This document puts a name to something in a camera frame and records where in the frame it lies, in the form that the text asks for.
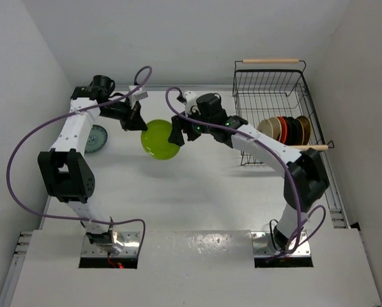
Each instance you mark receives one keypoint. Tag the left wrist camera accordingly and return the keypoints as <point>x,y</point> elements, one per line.
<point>140,94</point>

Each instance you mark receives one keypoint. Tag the lime green plate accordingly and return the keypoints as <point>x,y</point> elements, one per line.
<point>155,140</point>

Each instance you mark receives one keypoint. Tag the orange plate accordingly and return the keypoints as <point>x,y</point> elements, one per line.
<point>284,130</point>

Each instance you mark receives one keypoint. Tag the yellow patterned plate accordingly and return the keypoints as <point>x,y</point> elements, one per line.
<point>306,127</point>
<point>299,132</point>

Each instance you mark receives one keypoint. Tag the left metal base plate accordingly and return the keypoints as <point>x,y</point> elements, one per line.
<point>127,244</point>

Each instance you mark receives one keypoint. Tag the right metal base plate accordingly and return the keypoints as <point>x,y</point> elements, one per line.
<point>264,248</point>

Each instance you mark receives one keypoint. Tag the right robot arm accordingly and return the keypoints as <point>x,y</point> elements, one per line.
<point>304,174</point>

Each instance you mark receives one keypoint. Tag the black wire dish rack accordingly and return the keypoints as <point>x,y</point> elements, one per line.
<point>265,88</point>

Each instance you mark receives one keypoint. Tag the metal base plate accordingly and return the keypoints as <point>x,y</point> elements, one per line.
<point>127,244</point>
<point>264,248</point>

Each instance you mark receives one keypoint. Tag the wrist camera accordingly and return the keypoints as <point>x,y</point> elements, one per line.
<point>188,99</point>
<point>140,94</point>

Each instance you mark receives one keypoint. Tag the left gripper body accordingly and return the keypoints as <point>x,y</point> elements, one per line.
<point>118,110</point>

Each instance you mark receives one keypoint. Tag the cream plate with calligraphy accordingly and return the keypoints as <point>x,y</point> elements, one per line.
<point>265,127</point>

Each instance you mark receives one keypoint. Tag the blue floral plate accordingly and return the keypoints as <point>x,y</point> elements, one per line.
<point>97,139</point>

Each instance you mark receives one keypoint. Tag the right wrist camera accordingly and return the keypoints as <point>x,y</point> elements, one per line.
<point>188,99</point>

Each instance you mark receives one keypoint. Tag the cream plate black blotch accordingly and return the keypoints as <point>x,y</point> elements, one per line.
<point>278,129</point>

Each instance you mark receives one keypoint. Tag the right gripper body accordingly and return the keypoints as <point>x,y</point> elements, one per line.
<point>195,129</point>

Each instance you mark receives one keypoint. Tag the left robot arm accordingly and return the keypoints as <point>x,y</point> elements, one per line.
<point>65,172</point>

